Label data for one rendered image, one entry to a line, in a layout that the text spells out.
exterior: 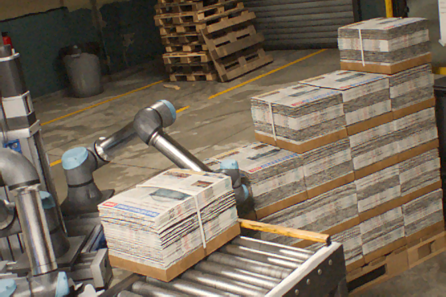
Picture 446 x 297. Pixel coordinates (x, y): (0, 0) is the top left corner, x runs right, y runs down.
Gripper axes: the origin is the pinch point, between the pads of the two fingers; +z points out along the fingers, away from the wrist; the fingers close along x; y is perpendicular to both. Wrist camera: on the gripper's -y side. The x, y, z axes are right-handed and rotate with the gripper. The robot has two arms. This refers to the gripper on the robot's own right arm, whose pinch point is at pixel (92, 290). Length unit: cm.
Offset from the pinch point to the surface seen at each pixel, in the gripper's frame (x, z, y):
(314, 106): -11, 130, 28
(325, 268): -65, 42, 0
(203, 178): -20, 41, 27
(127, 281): -12.6, 5.5, 3.0
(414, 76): -33, 190, 27
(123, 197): -3.2, 18.2, 26.6
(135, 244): -14.0, 10.7, 14.0
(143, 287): -19.9, 5.4, 2.6
